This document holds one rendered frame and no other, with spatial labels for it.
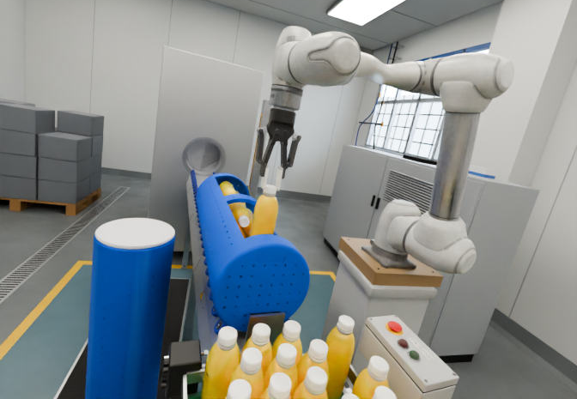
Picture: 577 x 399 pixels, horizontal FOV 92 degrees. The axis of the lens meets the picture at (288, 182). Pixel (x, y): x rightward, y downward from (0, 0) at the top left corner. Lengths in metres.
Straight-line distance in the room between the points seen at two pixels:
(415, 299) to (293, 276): 0.67
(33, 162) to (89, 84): 2.28
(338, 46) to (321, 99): 5.55
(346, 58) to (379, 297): 0.92
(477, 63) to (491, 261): 1.76
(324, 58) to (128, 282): 1.00
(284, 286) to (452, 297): 1.77
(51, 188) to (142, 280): 3.19
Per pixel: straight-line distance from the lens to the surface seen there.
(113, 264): 1.20
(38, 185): 4.36
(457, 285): 2.43
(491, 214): 2.36
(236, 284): 0.81
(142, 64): 5.96
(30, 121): 4.24
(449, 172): 1.10
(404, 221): 1.25
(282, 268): 0.83
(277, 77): 0.80
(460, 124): 1.07
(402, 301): 1.35
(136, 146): 6.01
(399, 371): 0.80
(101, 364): 1.47
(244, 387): 0.59
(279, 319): 0.85
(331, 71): 0.64
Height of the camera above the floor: 1.55
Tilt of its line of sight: 11 degrees down
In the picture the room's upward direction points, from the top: 11 degrees clockwise
